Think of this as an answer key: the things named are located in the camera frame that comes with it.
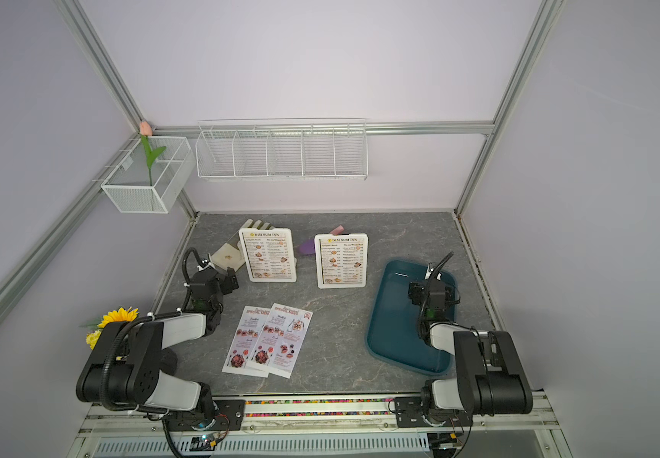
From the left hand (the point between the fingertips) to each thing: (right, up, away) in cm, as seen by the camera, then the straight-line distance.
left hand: (215, 272), depth 92 cm
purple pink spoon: (+31, +8, -2) cm, 32 cm away
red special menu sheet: (+11, -21, -5) cm, 24 cm away
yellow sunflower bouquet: (-12, -7, -25) cm, 29 cm away
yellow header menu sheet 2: (+42, +4, -1) cm, 42 cm away
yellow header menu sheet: (+17, +6, +2) cm, 18 cm away
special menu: (+22, -20, -5) cm, 30 cm away
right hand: (+71, -2, 0) cm, 71 cm away
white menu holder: (+25, +4, +2) cm, 25 cm away
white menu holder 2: (+34, +1, +2) cm, 34 cm away
